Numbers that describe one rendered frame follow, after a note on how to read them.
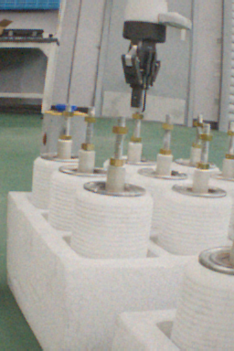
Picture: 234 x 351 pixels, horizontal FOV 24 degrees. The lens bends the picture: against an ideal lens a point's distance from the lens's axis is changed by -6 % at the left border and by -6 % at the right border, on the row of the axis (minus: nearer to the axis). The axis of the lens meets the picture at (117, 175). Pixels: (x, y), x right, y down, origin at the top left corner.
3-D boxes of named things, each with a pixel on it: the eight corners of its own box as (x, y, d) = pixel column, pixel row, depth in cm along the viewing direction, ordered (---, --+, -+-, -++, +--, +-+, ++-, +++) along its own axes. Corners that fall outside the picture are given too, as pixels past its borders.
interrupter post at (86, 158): (79, 175, 80) (80, 151, 80) (74, 172, 82) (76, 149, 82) (95, 175, 81) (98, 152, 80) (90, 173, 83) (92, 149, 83)
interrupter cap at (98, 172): (65, 178, 77) (66, 173, 77) (52, 168, 84) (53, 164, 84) (120, 180, 79) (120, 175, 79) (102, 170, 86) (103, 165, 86)
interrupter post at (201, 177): (199, 196, 73) (202, 171, 73) (186, 192, 75) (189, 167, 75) (211, 195, 75) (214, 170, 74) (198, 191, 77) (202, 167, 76)
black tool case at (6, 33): (1, 40, 525) (2, 30, 523) (40, 41, 534) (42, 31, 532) (1, 38, 492) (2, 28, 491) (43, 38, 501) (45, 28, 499)
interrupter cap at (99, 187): (139, 202, 66) (139, 196, 66) (74, 193, 68) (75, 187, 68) (151, 191, 74) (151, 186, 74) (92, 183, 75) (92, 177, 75)
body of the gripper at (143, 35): (134, 22, 98) (130, 69, 99) (116, 15, 90) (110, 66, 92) (173, 25, 95) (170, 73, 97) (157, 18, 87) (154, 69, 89)
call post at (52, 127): (41, 274, 109) (51, 114, 104) (33, 263, 116) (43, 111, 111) (75, 275, 112) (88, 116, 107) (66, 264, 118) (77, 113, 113)
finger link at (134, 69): (122, 52, 89) (129, 78, 94) (118, 58, 88) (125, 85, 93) (137, 53, 88) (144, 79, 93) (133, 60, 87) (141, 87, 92)
